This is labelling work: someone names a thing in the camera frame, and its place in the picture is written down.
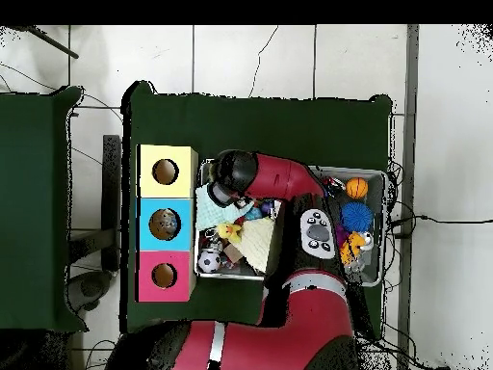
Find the light blue waffle cloth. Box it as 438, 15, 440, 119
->
195, 183, 255, 231

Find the cream waffle cloth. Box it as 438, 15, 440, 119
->
240, 217, 277, 276

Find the shallow clear mesh bin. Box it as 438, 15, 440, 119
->
195, 159, 389, 290

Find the yellow rubber duck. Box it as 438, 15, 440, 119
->
216, 222, 244, 247

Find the black and white soccer ball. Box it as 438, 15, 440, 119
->
197, 248, 222, 275

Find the dark green table cloth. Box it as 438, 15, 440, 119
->
121, 80, 394, 340

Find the blue spiky ball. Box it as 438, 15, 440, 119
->
341, 201, 375, 233

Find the orange basketball toy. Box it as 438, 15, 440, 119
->
346, 176, 370, 201

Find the orange plastic toy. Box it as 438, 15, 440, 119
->
338, 230, 370, 268

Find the black flat panel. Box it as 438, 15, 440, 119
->
102, 134, 124, 273

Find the grey stand base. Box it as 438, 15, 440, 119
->
65, 269, 118, 313

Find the green cloth side table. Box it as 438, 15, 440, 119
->
0, 86, 86, 334

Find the dark thin rod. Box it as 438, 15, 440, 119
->
21, 26, 81, 61

